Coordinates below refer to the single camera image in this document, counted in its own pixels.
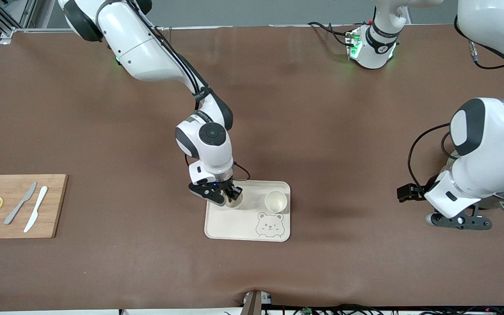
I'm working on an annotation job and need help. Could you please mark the white IKEA cup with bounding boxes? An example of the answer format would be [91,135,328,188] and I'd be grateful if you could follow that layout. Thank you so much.
[223,190,244,209]
[264,189,288,214]

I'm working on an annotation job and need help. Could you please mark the cream bear print tray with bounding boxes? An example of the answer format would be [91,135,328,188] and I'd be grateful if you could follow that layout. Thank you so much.
[204,179,291,242]

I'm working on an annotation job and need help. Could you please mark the brown table mat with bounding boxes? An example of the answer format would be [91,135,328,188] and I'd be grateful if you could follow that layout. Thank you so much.
[0,24,504,312]

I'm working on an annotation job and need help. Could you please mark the wooden cutting board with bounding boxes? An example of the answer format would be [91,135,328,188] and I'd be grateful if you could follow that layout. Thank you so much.
[0,174,69,239]

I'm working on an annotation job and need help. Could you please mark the white plastic knife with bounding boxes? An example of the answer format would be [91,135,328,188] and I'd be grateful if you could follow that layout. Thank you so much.
[24,186,49,233]

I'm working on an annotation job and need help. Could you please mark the grey plastic knife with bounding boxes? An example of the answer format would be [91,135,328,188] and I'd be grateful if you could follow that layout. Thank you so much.
[4,182,38,225]

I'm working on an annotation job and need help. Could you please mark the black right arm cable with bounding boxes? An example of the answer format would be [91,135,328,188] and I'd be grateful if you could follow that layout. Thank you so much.
[232,161,251,181]

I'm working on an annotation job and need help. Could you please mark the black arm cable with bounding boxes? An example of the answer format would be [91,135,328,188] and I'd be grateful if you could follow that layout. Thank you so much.
[232,161,251,181]
[408,122,454,188]

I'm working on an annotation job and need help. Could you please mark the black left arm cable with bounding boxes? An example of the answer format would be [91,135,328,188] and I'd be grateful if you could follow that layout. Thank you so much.
[408,122,454,188]

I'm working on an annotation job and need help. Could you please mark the black base cable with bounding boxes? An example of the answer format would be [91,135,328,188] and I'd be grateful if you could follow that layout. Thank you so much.
[307,21,354,47]

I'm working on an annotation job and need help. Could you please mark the aluminium frame profile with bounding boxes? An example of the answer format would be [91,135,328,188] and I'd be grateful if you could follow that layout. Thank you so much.
[0,0,56,44]

